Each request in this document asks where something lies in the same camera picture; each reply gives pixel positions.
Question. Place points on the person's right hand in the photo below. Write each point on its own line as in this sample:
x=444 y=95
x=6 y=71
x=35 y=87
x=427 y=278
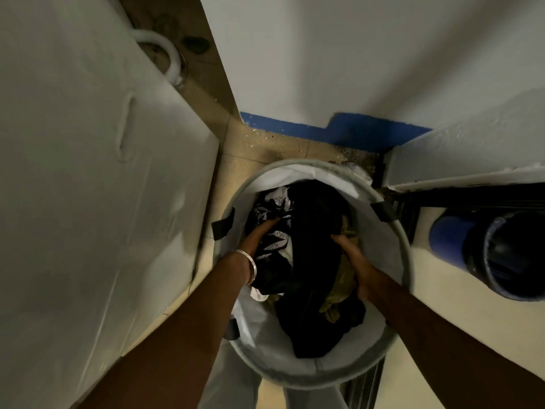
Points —
x=358 y=260

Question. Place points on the person's left hand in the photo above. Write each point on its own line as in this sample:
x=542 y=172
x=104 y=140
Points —
x=257 y=239

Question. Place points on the person's right thumb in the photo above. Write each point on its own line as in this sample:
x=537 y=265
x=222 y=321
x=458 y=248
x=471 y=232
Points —
x=343 y=244

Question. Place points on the person's left fingers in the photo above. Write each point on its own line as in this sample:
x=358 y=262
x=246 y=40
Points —
x=269 y=226

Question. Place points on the black and white patterned garment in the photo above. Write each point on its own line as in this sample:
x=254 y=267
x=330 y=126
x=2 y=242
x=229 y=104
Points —
x=274 y=234

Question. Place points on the person's right forearm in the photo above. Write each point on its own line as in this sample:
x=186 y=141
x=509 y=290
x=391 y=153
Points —
x=443 y=349

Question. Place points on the person's left forearm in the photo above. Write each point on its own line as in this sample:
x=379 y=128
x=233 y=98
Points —
x=179 y=336

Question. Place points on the silver bangle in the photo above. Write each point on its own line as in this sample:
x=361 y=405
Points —
x=250 y=264

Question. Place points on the olive green garment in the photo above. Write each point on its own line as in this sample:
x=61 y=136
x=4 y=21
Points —
x=340 y=289

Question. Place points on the grey round laundry basket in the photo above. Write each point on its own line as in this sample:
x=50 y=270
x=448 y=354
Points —
x=306 y=336

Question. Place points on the blue plastic barrel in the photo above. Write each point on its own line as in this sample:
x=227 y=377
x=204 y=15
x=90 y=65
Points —
x=494 y=251

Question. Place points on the white counter slab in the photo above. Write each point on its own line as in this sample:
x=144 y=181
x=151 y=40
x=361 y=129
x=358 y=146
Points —
x=472 y=153

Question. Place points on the white washing machine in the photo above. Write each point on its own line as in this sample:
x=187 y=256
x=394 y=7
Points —
x=93 y=200

